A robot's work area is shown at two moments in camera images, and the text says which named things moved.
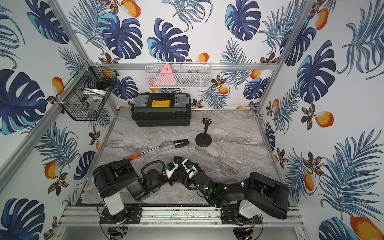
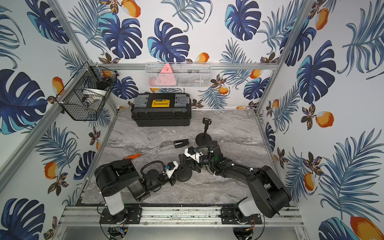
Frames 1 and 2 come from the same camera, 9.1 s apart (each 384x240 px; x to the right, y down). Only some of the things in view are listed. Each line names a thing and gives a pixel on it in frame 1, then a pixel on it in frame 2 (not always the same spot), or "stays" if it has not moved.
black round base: (203, 142) stays
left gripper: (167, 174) stays
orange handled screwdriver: (133, 156) stays
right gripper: (186, 178) → (195, 166)
